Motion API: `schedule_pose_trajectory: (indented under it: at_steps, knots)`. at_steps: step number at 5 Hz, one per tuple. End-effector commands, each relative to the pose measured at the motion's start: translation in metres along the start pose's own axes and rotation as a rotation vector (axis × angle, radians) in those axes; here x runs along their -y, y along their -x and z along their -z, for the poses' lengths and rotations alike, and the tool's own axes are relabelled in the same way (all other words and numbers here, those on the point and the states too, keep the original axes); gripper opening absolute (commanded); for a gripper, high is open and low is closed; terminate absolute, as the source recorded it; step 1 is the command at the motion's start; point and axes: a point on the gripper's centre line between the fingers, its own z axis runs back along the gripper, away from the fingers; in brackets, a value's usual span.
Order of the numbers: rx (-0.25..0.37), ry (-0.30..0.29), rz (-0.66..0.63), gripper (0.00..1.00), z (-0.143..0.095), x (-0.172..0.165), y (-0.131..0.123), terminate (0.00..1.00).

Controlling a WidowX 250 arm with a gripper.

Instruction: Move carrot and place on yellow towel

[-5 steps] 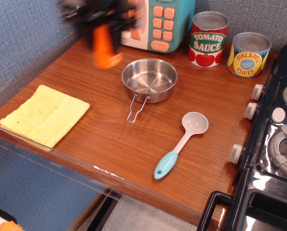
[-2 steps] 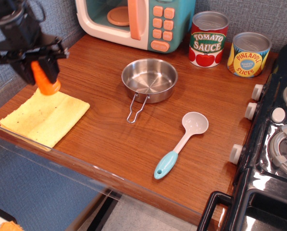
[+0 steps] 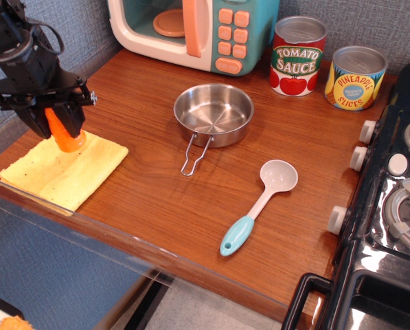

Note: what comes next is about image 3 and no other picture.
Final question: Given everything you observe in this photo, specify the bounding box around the small steel pan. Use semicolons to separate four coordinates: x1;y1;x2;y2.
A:
173;83;255;177

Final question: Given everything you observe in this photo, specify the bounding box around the yellow folded towel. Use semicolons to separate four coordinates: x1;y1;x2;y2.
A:
0;132;128;217

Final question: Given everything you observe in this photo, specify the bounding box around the pineapple slices can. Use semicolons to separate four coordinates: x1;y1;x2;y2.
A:
324;45;388;111

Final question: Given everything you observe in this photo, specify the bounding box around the teal toy microwave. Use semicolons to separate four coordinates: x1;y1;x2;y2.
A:
108;0;280;76

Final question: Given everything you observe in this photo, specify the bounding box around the tomato sauce can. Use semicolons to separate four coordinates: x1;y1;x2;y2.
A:
269;16;328;97

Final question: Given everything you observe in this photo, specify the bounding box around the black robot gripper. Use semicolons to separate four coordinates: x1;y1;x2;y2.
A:
0;23;97;139

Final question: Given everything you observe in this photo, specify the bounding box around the grey spoon teal handle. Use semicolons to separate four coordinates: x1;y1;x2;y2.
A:
219;159;299;256

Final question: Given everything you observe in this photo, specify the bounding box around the black toy stove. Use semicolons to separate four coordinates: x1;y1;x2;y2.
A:
282;63;410;329

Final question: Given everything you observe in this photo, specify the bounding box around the orange fuzzy object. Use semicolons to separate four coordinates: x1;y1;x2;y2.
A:
0;316;34;330

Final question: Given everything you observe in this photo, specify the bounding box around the orange toy carrot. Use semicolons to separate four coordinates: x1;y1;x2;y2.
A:
45;108;87;153

